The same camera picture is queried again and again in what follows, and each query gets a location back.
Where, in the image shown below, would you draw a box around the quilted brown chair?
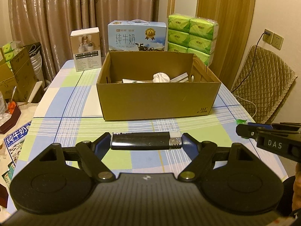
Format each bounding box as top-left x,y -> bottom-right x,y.
231,45 -> 297,124

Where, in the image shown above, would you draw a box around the black usb stick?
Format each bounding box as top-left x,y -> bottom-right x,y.
110,132 -> 182,150

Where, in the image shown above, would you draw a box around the brown cardboard carton on floor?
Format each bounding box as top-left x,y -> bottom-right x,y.
1,47 -> 39,102

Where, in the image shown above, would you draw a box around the dark wooden tray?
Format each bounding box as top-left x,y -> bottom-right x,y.
0,100 -> 23,135

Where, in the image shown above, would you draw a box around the brown cardboard box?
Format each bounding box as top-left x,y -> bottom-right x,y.
97,51 -> 221,121

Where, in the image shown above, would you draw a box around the brown curtain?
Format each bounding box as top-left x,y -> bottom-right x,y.
8,0 -> 159,80

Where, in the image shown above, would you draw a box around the long white ointment box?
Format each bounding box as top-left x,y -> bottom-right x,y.
121,79 -> 151,83

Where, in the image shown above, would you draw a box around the white socks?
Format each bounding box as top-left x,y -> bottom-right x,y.
153,73 -> 170,83

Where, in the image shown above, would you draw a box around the flat blue milk carton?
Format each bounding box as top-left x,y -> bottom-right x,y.
4,121 -> 31,165

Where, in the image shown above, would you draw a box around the stacked white bowls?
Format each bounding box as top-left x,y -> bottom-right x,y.
29,44 -> 45,88

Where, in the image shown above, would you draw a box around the wall power socket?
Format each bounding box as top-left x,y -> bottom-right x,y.
263,29 -> 284,50

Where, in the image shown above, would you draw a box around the white product box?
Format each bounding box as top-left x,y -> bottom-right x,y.
70,27 -> 102,72

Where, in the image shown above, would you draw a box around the white power adapter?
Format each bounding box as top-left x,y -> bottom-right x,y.
170,73 -> 188,83

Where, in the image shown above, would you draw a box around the checkered bed sheet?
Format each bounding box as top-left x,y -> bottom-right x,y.
7,59 -> 289,215

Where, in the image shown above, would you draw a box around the blue milk carton box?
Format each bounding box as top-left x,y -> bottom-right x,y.
108,19 -> 167,52

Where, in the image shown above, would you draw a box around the small green candy wrapper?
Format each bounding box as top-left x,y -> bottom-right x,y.
236,119 -> 247,124

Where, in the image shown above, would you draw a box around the black charger cable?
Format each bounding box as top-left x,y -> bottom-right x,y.
230,31 -> 271,118

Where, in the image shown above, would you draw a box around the green tissue pack stack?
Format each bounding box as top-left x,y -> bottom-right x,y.
167,14 -> 219,66

